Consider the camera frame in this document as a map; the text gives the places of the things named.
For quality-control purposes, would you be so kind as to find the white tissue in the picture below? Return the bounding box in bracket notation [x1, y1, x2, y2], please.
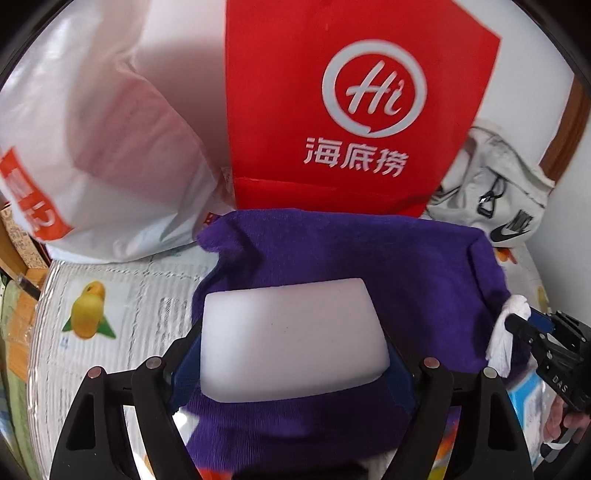
[486, 295, 531, 378]

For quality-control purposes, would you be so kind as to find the white sponge block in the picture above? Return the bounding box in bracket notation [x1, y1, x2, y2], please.
[199, 278, 390, 403]

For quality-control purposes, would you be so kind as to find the person's right hand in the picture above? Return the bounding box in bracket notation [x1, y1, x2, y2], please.
[543, 396, 590, 443]

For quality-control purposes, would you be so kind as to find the blue tissue box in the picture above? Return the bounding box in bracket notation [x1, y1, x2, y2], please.
[508, 370, 556, 468]

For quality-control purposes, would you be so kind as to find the green blanket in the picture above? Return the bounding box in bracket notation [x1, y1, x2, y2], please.
[1, 280, 42, 479]

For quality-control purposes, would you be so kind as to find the purple towel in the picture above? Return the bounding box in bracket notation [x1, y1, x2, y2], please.
[174, 210, 510, 472]

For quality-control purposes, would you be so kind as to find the fruit print tablecloth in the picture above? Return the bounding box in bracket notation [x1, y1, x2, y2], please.
[27, 244, 550, 479]

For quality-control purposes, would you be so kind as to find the grey Nike waist bag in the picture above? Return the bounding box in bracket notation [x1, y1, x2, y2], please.
[424, 120, 555, 248]

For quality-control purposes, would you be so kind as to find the red Haidilao paper bag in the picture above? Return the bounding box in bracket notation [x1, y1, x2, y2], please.
[225, 0, 500, 217]

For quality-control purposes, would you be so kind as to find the white Miniso plastic bag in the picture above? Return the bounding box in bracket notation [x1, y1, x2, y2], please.
[1, 1, 233, 263]

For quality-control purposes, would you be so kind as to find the brown wooden door frame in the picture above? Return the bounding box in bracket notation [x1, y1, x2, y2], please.
[540, 77, 590, 183]

